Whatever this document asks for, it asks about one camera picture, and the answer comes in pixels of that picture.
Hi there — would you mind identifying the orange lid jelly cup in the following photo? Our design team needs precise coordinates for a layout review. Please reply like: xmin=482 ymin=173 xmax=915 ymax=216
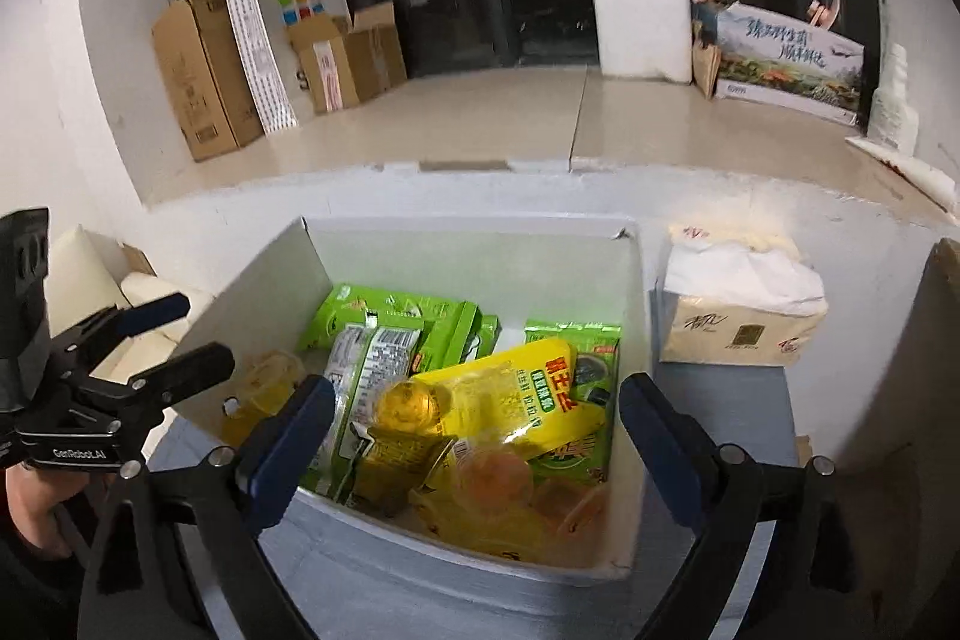
xmin=454 ymin=448 xmax=534 ymax=515

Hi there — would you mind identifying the printed landscape gift box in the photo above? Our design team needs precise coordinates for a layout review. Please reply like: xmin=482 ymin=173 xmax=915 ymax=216
xmin=716 ymin=3 xmax=864 ymax=127

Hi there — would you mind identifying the pink doll figure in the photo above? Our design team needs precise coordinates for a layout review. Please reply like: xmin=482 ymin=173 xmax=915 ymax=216
xmin=690 ymin=0 xmax=721 ymax=46

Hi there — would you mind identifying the open brown cardboard box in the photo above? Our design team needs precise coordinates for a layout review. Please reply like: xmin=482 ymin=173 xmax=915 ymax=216
xmin=286 ymin=2 xmax=407 ymax=115

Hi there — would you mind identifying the white foam block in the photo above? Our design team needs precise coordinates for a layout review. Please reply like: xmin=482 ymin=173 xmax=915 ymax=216
xmin=592 ymin=0 xmax=692 ymax=85

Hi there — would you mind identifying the green snack bag right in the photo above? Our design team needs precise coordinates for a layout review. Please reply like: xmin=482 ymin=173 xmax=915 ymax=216
xmin=524 ymin=320 xmax=622 ymax=486

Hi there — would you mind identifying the tall green snack bag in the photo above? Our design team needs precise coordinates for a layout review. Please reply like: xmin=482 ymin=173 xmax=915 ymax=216
xmin=298 ymin=283 xmax=501 ymax=374

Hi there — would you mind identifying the left hand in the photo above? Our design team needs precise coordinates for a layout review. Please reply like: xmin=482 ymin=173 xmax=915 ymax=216
xmin=3 ymin=463 xmax=112 ymax=559

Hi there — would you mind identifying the yellow jelly cup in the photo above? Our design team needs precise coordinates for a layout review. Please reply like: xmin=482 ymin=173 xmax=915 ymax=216
xmin=220 ymin=351 xmax=306 ymax=448
xmin=374 ymin=380 xmax=451 ymax=435

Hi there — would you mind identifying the cream leather sofa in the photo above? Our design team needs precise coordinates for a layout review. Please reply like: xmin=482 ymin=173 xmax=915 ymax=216
xmin=44 ymin=224 xmax=217 ymax=387

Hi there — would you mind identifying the blue grey tablecloth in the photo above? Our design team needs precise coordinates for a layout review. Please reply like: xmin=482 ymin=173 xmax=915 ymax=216
xmin=145 ymin=360 xmax=801 ymax=640

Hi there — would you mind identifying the tissue pack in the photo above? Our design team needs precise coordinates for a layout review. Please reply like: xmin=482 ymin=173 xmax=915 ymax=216
xmin=656 ymin=224 xmax=828 ymax=367

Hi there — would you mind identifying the large yellow snack bag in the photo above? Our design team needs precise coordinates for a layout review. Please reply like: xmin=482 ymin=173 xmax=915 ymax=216
xmin=410 ymin=338 xmax=605 ymax=459

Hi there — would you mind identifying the white perforated panel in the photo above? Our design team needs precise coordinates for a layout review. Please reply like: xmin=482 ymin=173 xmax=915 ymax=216
xmin=226 ymin=0 xmax=299 ymax=136

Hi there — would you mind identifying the white plastic bottle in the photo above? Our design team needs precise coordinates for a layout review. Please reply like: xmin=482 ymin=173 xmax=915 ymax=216
xmin=867 ymin=42 xmax=919 ymax=156

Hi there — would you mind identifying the white cardboard storage box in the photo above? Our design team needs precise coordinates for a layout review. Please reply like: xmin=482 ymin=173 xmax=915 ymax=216
xmin=169 ymin=214 xmax=653 ymax=584

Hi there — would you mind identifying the tall brown cardboard box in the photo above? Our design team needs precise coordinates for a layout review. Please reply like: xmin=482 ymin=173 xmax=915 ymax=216
xmin=151 ymin=0 xmax=263 ymax=163

